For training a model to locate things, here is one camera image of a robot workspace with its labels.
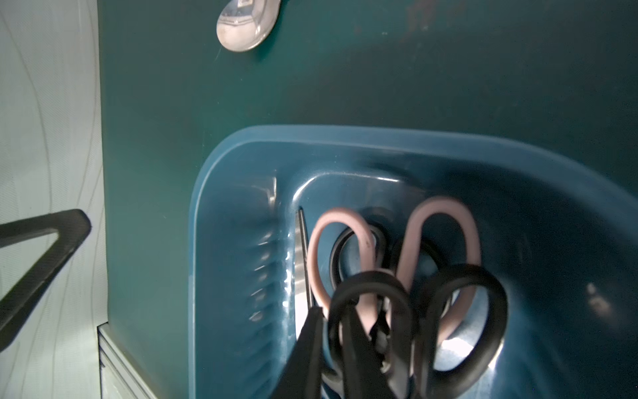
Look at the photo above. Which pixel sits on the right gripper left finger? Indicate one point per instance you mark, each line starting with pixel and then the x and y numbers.
pixel 302 375

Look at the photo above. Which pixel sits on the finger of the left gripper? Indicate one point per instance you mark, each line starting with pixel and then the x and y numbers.
pixel 72 227

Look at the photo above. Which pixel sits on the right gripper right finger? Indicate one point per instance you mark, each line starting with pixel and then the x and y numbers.
pixel 362 375

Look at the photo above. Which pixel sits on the pink handled scissors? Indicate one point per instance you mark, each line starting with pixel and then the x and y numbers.
pixel 409 253

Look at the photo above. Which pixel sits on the blue plastic storage box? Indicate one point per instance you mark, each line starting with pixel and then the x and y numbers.
pixel 560 238

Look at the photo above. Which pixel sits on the green table mat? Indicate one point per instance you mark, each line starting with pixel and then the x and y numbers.
pixel 557 75

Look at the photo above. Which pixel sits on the metal spoon white handle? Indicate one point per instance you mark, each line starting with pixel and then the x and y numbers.
pixel 244 24

